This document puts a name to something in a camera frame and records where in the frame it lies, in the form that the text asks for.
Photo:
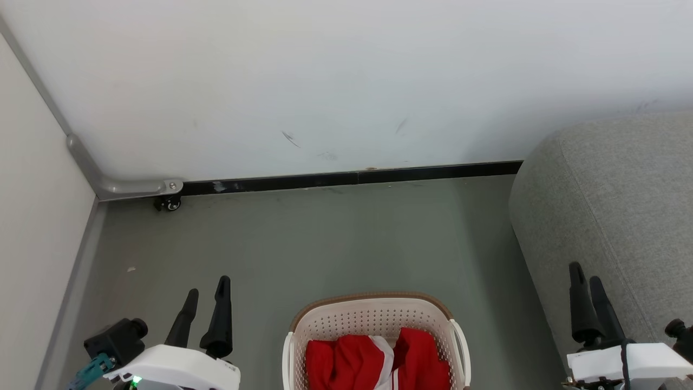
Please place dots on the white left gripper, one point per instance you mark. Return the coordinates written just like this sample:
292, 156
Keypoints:
173, 368

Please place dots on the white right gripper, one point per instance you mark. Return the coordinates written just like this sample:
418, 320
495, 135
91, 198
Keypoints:
601, 365

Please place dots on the red shorts with white stripe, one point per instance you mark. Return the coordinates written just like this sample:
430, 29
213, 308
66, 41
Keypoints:
341, 363

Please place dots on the plain red garment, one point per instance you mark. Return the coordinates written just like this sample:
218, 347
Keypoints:
425, 360

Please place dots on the grey fabric sofa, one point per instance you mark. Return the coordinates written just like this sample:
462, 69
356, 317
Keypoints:
612, 206

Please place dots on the small black caster wheel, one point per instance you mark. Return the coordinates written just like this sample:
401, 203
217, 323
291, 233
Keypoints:
169, 203

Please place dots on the grey floor skirting strip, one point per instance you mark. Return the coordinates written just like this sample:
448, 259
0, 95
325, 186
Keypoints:
70, 292

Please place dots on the cream plastic laundry basket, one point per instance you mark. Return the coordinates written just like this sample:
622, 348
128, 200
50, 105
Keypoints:
352, 320

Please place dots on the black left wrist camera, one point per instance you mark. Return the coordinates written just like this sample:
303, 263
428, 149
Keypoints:
116, 340

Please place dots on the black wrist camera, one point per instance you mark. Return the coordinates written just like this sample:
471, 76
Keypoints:
116, 340
681, 333

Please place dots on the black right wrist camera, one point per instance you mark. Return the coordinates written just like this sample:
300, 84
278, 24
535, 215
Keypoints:
681, 333

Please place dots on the black wall baseboard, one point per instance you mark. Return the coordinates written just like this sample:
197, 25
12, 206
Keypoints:
325, 179

